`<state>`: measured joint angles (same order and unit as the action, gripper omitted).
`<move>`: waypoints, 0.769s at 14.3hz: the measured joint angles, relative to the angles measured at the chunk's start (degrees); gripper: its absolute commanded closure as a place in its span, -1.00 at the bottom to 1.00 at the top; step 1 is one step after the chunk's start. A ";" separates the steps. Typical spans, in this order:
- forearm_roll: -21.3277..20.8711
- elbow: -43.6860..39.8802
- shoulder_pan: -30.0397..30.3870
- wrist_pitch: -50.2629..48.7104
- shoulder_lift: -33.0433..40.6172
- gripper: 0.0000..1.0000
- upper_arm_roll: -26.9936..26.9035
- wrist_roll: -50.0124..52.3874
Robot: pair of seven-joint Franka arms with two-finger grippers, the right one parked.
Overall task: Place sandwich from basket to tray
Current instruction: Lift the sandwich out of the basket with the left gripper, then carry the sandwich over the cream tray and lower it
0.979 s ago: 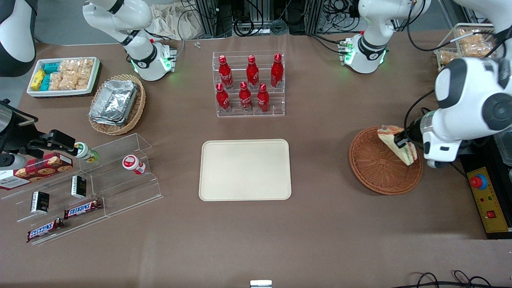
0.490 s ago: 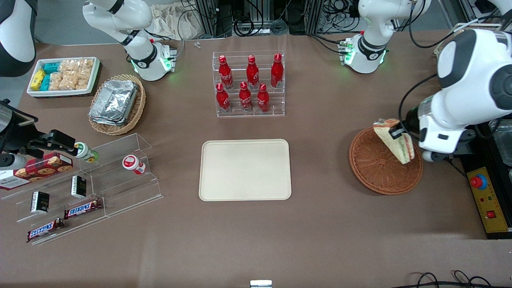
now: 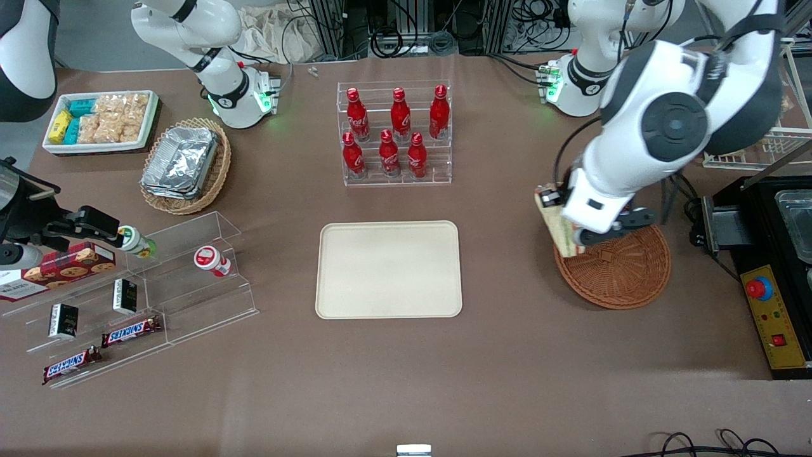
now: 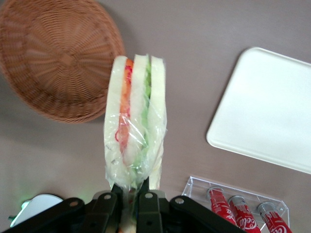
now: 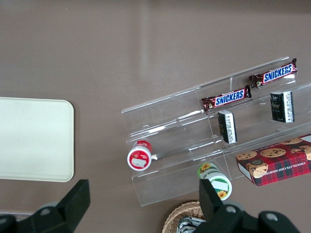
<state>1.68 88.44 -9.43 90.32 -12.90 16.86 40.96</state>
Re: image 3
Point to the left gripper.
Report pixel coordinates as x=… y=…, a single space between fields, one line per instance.
x=550 y=197

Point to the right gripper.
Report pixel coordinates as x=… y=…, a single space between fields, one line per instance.
x=28 y=214

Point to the triangle sandwich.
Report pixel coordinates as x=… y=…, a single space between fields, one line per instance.
x=558 y=231

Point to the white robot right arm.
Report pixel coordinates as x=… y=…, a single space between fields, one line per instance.
x=190 y=32

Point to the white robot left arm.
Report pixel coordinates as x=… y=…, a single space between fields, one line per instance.
x=672 y=82

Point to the brown wicker basket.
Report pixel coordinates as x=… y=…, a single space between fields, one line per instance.
x=628 y=273

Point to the aluminium foil tray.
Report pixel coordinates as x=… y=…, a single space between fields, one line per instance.
x=181 y=158
x=165 y=193

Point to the light wicker basket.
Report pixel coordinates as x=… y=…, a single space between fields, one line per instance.
x=219 y=171

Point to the beige plastic tray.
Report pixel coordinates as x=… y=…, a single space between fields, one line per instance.
x=388 y=270

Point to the red tartan cookie box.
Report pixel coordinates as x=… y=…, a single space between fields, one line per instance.
x=70 y=266

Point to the green lid yoghurt cup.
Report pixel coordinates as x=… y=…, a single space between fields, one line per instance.
x=134 y=240

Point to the small black chocolate box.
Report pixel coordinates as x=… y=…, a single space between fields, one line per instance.
x=125 y=296
x=63 y=320

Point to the white plastic bin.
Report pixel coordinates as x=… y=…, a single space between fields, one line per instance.
x=95 y=148

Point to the teal snack packet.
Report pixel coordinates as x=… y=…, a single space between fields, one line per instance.
x=72 y=131
x=82 y=108

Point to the clear rice cracker bag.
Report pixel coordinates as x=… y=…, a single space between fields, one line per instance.
x=109 y=130
x=89 y=129
x=109 y=105
x=136 y=105
x=132 y=129

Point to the yellow snack packet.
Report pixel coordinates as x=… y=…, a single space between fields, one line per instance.
x=60 y=125

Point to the brown Snickers bar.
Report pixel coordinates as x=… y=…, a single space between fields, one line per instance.
x=130 y=331
x=70 y=365

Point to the clear acrylic stepped display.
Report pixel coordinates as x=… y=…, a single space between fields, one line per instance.
x=190 y=298

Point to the red lid yoghurt cup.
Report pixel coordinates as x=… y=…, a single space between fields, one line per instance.
x=208 y=259

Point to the black grey box device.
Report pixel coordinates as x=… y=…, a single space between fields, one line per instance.
x=723 y=230

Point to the red cola bottle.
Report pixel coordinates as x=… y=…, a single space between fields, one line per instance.
x=389 y=157
x=400 y=117
x=417 y=160
x=358 y=120
x=353 y=158
x=439 y=117

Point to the black control box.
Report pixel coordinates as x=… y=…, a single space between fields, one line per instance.
x=761 y=222

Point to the clear acrylic bottle rack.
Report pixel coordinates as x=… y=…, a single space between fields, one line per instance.
x=374 y=181

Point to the clear plastic container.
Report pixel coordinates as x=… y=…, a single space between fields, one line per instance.
x=796 y=222

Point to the yellow emergency stop box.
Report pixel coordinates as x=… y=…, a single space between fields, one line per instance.
x=777 y=317

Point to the beige cloth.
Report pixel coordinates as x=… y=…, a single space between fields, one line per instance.
x=266 y=38

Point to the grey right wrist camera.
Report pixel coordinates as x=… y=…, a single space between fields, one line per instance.
x=19 y=256

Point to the silver metal bracket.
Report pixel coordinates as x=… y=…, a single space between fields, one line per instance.
x=413 y=451

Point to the aluminium frame post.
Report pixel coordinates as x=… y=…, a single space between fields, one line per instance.
x=330 y=25

